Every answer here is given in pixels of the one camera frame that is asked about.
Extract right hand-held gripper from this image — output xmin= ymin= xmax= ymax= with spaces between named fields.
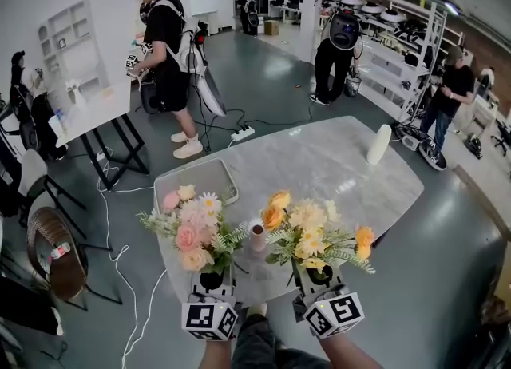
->
xmin=292 ymin=266 xmax=366 ymax=339

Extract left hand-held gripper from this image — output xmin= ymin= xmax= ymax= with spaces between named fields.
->
xmin=181 ymin=269 xmax=240 ymax=342

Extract pink flower bouquet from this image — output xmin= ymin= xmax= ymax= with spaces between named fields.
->
xmin=137 ymin=184 xmax=251 ymax=280

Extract small pink vase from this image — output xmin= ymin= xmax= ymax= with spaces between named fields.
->
xmin=247 ymin=218 xmax=267 ymax=263

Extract yellow orange flower bouquet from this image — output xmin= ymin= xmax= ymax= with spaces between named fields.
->
xmin=259 ymin=190 xmax=376 ymax=288

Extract person's left forearm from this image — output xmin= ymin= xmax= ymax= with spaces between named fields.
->
xmin=198 ymin=337 xmax=235 ymax=369

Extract person's right forearm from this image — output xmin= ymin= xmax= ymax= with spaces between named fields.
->
xmin=317 ymin=331 xmax=384 ymax=369

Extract tall white ribbed vase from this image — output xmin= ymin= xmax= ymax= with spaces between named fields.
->
xmin=366 ymin=124 xmax=393 ymax=165

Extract person's dark trousers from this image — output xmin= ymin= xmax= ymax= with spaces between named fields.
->
xmin=231 ymin=313 xmax=332 ymax=369

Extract white rectangular tray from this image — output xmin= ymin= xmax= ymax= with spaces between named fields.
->
xmin=154 ymin=158 xmax=240 ymax=216

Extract brown wicker chair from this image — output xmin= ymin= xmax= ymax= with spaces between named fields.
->
xmin=26 ymin=206 xmax=123 ymax=312

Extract grey marble table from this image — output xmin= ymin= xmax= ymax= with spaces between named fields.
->
xmin=153 ymin=115 xmax=425 ymax=308

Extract red label plastic bottle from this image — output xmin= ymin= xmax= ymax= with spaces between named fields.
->
xmin=48 ymin=242 xmax=72 ymax=260

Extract white capsule backpack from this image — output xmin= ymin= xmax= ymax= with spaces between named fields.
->
xmin=418 ymin=139 xmax=448 ymax=172

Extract green black helmet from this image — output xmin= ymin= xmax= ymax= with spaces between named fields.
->
xmin=462 ymin=132 xmax=483 ymax=160

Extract black mesh wastebasket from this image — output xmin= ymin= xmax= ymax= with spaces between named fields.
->
xmin=343 ymin=73 xmax=363 ymax=98

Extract white table black legs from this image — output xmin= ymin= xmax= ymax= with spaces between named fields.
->
xmin=47 ymin=79 xmax=151 ymax=192

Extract black office chair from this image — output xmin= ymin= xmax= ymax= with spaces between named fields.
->
xmin=490 ymin=119 xmax=511 ymax=157

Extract white harness backpack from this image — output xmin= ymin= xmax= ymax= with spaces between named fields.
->
xmin=175 ymin=19 xmax=228 ymax=117

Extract white metal shelving rack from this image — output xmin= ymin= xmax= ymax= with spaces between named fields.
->
xmin=358 ymin=0 xmax=448 ymax=123

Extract black capsule backpack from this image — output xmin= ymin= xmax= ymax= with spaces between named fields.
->
xmin=325 ymin=11 xmax=364 ymax=51

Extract long white cable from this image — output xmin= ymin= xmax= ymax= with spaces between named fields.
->
xmin=95 ymin=147 xmax=168 ymax=369

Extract black power cable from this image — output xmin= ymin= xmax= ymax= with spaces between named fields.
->
xmin=191 ymin=91 xmax=316 ymax=153

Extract white wall niche shelf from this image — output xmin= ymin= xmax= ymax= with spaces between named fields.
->
xmin=38 ymin=0 xmax=109 ymax=101

